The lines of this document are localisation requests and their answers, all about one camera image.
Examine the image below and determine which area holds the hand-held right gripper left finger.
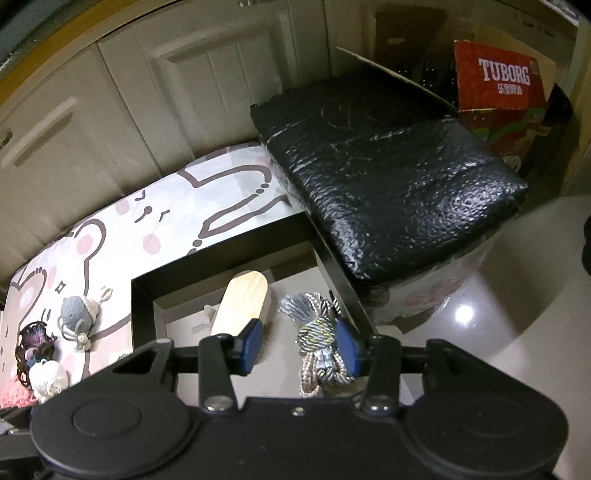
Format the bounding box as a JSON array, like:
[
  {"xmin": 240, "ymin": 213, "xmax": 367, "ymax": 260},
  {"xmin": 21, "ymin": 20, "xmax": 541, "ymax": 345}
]
[{"xmin": 111, "ymin": 318, "xmax": 264, "ymax": 414}]

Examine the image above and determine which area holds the red carton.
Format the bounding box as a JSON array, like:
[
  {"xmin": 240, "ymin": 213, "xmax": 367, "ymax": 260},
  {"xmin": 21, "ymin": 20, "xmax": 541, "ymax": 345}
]
[{"xmin": 453, "ymin": 40, "xmax": 561, "ymax": 160}]

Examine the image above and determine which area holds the grey crochet toy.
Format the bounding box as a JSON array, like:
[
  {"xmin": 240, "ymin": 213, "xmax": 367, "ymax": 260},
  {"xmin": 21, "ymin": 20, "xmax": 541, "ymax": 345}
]
[{"xmin": 57, "ymin": 286, "xmax": 114, "ymax": 352}]

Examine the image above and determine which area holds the pink and white crochet doll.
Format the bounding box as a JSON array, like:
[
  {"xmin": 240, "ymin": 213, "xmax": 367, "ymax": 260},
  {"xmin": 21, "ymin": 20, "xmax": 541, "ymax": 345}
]
[{"xmin": 0, "ymin": 359, "xmax": 71, "ymax": 409}]

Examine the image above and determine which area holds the black storage box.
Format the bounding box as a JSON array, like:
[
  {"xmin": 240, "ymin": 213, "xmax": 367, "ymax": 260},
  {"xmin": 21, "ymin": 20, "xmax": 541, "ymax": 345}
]
[{"xmin": 131, "ymin": 210, "xmax": 378, "ymax": 398}]

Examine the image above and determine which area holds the black bubble-wrapped package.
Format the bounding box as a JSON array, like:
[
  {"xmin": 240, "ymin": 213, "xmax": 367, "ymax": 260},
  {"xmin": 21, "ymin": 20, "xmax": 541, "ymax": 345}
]
[{"xmin": 250, "ymin": 68, "xmax": 528, "ymax": 283}]

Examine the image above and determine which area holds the dark purple crochet doll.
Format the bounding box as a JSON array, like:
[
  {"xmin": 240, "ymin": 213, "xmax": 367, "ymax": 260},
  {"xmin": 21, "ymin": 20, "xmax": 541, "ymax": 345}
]
[{"xmin": 15, "ymin": 322, "xmax": 58, "ymax": 386}]

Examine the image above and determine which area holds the printed bunny blanket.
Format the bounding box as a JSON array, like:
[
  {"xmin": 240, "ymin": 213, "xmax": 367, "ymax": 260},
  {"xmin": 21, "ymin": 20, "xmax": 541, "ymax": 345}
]
[{"xmin": 0, "ymin": 142, "xmax": 293, "ymax": 409}]

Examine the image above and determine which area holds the grey braided rope bundle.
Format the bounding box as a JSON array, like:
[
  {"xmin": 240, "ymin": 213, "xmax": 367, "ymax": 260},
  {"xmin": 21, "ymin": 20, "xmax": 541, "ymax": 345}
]
[{"xmin": 279, "ymin": 292, "xmax": 357, "ymax": 398}]

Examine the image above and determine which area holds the cream cabinet door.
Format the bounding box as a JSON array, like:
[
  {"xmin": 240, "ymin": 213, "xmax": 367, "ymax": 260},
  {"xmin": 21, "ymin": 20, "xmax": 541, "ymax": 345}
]
[
  {"xmin": 98, "ymin": 7, "xmax": 334, "ymax": 178},
  {"xmin": 0, "ymin": 44, "xmax": 137, "ymax": 278}
]

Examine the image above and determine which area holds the brown cardboard box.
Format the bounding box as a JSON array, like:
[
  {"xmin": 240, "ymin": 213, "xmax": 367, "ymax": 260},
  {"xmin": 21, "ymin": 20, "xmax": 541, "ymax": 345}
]
[{"xmin": 335, "ymin": 9, "xmax": 559, "ymax": 112}]

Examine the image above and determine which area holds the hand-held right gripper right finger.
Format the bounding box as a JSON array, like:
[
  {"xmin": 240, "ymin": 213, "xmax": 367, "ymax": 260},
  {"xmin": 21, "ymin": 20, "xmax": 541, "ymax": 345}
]
[{"xmin": 335, "ymin": 319, "xmax": 500, "ymax": 414}]

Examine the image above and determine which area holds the countertop with wooden edge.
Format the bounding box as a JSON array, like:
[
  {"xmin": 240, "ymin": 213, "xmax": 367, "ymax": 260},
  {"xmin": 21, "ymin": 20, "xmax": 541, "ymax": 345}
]
[{"xmin": 0, "ymin": 0, "xmax": 155, "ymax": 95}]

